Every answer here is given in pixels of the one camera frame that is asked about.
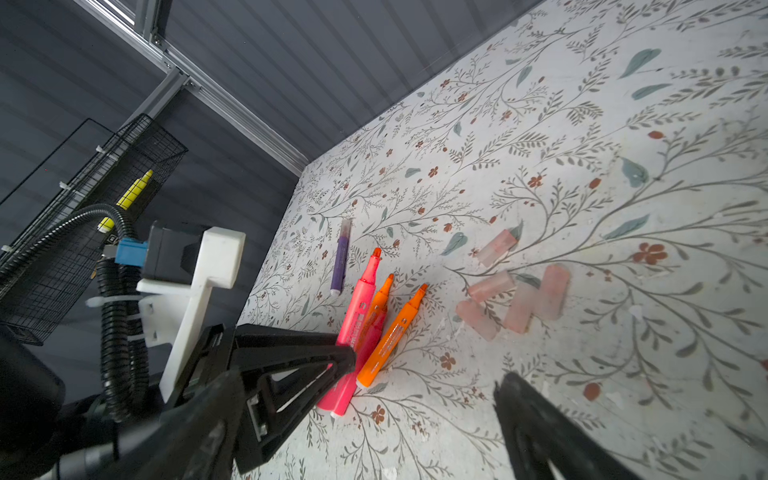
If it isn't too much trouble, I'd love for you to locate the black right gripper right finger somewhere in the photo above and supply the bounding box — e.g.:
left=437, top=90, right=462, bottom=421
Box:
left=494, top=372, right=638, bottom=479

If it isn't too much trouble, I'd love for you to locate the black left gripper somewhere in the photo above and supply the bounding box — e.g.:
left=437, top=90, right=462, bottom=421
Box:
left=0, top=326, right=241, bottom=480

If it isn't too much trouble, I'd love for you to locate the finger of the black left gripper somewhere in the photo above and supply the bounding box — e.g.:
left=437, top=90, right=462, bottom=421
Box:
left=230, top=324, right=357, bottom=474

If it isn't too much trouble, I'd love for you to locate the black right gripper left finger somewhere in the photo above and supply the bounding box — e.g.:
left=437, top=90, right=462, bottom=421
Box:
left=113, top=370, right=245, bottom=479

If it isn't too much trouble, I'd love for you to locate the pink highlighter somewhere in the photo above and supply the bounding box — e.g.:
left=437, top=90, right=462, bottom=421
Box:
left=318, top=247, right=382, bottom=412
left=331, top=306, right=388, bottom=418

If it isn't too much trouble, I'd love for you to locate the purple highlighter pen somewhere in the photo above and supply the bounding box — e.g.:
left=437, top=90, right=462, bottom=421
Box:
left=330, top=218, right=352, bottom=297

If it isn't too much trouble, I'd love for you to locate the translucent pink pen cap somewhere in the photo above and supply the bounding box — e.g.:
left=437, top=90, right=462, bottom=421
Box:
left=476, top=229, right=518, bottom=267

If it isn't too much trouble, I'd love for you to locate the orange highlighter middle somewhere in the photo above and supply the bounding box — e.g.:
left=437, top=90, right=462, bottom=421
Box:
left=357, top=274, right=394, bottom=350

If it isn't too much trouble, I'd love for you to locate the orange highlighter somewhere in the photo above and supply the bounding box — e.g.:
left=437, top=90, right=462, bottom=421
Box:
left=357, top=274, right=394, bottom=350
left=357, top=284, right=428, bottom=389

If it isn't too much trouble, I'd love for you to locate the orange highlighter right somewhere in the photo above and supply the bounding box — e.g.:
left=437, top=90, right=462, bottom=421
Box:
left=357, top=284, right=428, bottom=389

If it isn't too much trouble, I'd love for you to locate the yellow highlighter in basket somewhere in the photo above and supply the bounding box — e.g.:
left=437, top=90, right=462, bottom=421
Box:
left=97, top=170, right=154, bottom=233

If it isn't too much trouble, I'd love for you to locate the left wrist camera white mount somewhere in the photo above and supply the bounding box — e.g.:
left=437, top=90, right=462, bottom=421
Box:
left=137, top=227, right=246, bottom=402

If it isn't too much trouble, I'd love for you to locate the black wire basket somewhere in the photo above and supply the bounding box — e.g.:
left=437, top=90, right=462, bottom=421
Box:
left=1, top=114, right=187, bottom=346

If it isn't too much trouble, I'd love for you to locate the aluminium enclosure frame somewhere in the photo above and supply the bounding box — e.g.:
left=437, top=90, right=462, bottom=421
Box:
left=76, top=0, right=309, bottom=176

